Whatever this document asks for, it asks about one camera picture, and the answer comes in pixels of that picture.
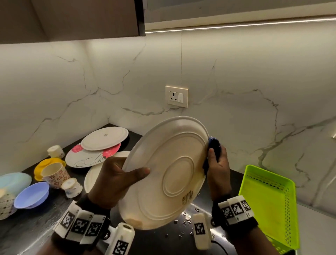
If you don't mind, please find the person's right hand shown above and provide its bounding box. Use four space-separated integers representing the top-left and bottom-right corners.
203 144 232 202

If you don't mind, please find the person's left hand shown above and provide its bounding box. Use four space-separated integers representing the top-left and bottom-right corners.
87 157 151 210

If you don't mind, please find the blue dish sponge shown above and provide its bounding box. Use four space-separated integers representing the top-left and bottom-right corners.
202 136 222 175

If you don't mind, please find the large white ridged plate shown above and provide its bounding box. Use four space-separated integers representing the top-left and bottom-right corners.
118 116 210 231

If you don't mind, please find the person's right forearm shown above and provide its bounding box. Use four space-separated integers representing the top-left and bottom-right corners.
228 223 280 255

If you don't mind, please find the person's left forearm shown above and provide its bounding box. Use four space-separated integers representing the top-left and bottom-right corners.
34 234 105 255

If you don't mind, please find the plain white round plate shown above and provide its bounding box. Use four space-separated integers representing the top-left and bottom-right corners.
84 151 131 194

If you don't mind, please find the plain white oval plate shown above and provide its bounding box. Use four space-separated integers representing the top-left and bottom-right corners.
81 127 129 151

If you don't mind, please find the white plate with pink flowers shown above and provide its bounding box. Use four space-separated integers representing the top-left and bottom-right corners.
65 142 122 168

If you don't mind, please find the small white paper cup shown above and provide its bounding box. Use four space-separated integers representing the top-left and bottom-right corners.
47 145 65 159
61 178 83 198

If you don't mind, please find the lime green plastic basket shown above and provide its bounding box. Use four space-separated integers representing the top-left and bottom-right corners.
238 165 300 255

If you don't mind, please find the black left wristband with markers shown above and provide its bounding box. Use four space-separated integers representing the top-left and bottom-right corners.
53 194 112 249

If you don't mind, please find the white cup with floral print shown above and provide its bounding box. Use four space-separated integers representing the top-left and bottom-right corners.
41 162 71 189

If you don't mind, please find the yellow plastic bowl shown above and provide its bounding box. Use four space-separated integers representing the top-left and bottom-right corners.
34 158 66 182

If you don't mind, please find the periwinkle blue plastic bowl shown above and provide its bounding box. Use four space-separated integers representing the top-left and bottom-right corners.
14 182 50 209

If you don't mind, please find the light blue plastic plate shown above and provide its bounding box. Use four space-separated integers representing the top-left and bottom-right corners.
0 172 32 197

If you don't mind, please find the led light strip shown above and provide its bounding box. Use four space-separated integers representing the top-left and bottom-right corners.
145 16 336 34

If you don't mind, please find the white cup with dotted pattern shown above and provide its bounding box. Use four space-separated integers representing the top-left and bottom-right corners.
0 189 18 220

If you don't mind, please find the grey upper cabinet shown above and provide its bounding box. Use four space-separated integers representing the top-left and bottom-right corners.
143 0 336 31

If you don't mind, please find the brown upper cabinet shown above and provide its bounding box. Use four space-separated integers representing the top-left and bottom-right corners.
0 0 146 44

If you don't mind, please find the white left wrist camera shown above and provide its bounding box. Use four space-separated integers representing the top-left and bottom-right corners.
105 222 135 255

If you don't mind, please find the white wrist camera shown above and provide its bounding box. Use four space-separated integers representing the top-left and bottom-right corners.
193 213 213 250
105 222 135 255

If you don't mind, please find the cream wall socket with switch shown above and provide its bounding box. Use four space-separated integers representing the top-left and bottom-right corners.
165 85 188 108

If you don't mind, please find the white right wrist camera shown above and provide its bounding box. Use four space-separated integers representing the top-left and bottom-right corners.
193 213 213 250

